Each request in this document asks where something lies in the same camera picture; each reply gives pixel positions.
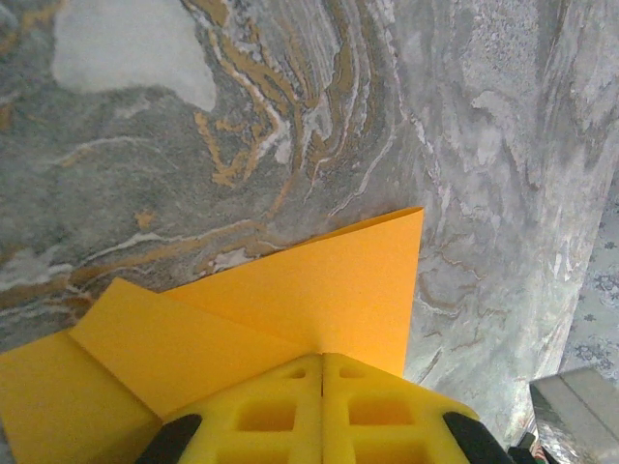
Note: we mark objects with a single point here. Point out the aluminium side rail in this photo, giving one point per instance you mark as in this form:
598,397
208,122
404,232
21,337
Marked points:
580,415

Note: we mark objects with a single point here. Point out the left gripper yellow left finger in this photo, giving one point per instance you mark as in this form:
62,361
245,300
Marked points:
271,435

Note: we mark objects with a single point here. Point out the orange paper sheet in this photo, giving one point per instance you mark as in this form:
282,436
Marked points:
338,290

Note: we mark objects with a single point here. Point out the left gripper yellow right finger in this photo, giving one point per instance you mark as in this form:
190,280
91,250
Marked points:
387,435

